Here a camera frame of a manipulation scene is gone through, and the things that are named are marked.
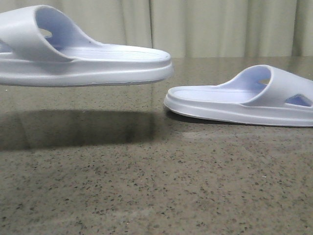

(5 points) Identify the light blue slipper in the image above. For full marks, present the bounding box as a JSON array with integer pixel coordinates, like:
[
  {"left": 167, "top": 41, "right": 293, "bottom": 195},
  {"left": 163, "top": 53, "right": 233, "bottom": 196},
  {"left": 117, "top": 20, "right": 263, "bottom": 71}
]
[
  {"left": 0, "top": 5, "right": 174, "bottom": 87},
  {"left": 164, "top": 65, "right": 313, "bottom": 127}
]

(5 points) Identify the pale green curtain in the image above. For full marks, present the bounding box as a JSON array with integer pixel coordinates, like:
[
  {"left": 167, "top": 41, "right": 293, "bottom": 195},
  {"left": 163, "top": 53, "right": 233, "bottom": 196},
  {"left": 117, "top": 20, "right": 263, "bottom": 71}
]
[{"left": 0, "top": 0, "right": 313, "bottom": 59}]

